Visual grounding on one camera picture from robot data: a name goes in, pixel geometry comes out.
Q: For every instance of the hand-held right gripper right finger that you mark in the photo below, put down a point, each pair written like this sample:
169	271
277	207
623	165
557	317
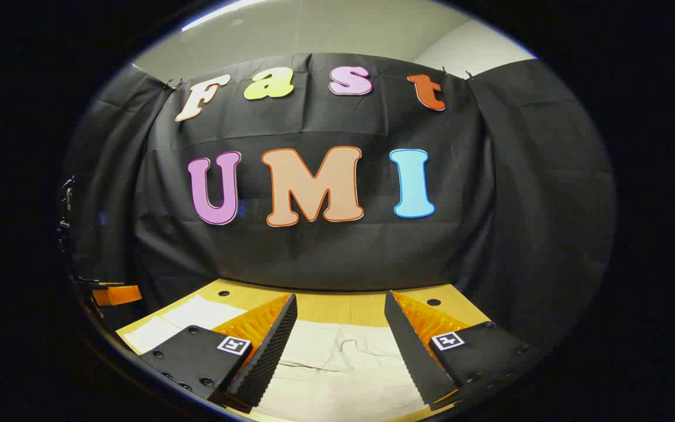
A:
416	357

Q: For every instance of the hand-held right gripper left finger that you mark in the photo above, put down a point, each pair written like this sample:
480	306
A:
270	351

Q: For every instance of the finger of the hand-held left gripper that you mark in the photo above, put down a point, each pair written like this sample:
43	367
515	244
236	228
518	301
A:
118	295

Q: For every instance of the white jeans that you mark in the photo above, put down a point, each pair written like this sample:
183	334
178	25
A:
343	375

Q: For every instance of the black backdrop cloth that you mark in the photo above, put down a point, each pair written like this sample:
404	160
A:
337	252

